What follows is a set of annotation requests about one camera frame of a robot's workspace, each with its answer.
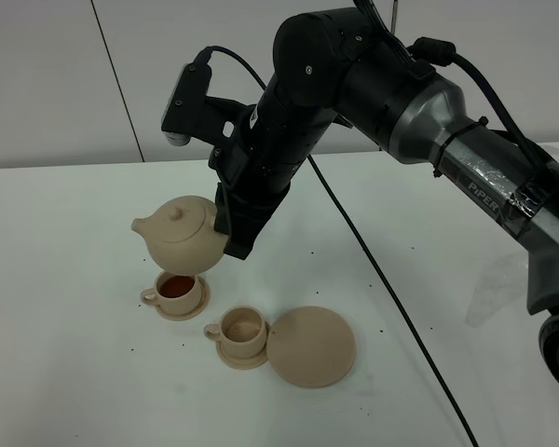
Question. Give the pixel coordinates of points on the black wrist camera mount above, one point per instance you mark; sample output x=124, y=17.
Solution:
x=192, y=114

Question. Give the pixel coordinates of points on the beige cup saucer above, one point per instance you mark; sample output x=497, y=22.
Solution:
x=205, y=300
x=228, y=362

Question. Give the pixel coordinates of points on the beige near cup saucer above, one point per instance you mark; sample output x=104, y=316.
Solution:
x=228, y=362

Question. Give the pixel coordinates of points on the beige far cup saucer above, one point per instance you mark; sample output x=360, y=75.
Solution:
x=205, y=300

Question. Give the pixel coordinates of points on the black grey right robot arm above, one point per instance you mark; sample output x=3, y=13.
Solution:
x=420, y=104

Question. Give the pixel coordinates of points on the large beige teapot saucer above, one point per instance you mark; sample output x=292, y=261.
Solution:
x=311, y=346

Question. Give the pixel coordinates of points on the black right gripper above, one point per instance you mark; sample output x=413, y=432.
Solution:
x=270, y=142

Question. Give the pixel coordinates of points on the beige far teacup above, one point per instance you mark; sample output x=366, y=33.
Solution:
x=174, y=295

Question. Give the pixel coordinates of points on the beige teapot with lid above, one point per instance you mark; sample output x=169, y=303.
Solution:
x=180, y=236

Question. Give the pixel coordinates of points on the beige teacup with handle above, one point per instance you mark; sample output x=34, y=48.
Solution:
x=237, y=314

